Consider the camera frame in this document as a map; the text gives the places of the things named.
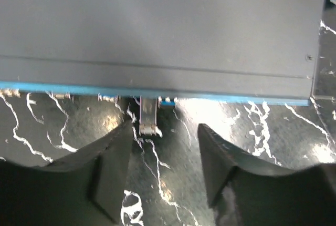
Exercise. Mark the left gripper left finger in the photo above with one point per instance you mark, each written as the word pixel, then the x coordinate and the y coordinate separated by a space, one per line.
pixel 83 188

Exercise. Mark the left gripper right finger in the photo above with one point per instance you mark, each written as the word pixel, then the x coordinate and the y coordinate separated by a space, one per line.
pixel 243 189

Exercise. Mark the silver SFP transceiver plug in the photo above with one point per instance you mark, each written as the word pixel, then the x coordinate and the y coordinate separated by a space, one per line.
pixel 166 102

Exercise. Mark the inserted silver SFP module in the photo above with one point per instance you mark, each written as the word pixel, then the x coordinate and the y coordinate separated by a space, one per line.
pixel 108 98

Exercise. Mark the dark blue network switch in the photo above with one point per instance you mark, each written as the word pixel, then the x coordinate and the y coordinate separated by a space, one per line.
pixel 228 50

